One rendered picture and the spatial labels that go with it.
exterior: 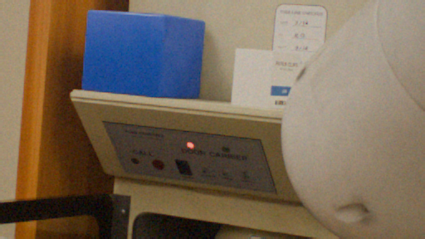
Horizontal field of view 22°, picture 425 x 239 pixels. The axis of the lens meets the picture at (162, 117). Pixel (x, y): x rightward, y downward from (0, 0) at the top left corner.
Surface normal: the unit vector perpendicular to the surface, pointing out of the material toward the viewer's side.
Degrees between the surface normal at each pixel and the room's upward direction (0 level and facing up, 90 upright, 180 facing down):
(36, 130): 90
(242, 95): 90
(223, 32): 90
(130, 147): 135
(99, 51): 90
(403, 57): 101
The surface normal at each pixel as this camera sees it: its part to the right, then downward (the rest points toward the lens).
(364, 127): -0.76, 0.17
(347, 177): -0.61, 0.38
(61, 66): 0.88, 0.10
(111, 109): -0.39, 0.71
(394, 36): -0.91, -0.04
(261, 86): -0.67, -0.02
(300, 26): -0.47, 0.00
